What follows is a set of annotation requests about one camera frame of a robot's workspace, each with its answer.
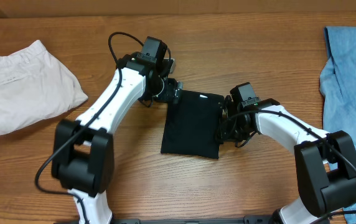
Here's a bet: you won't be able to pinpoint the black base frame rail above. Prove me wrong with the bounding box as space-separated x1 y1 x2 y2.
53 214 331 224

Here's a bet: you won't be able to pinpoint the folded white shorts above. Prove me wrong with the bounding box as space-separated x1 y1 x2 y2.
0 40 88 135

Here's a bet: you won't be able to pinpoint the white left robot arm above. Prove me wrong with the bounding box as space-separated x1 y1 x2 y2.
51 37 183 223

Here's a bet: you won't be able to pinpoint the black t-shirt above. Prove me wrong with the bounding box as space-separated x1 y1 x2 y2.
161 90 224 159

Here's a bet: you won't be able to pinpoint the light blue denim jeans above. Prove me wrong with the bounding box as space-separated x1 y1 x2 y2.
319 26 356 224

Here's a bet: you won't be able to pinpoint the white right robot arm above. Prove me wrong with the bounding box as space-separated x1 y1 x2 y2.
215 83 356 223

